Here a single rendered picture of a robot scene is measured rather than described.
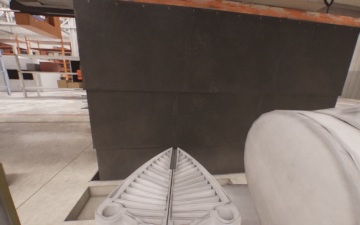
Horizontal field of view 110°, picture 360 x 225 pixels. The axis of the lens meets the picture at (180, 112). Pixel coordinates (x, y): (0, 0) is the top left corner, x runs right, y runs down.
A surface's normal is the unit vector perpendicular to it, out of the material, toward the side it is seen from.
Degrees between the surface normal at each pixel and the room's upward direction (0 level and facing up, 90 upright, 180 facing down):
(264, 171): 90
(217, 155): 90
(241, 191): 0
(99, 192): 90
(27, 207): 0
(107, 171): 90
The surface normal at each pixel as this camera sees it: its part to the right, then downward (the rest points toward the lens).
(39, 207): 0.03, -0.97
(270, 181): -1.00, -0.04
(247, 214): 0.00, -0.14
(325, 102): 0.12, 0.23
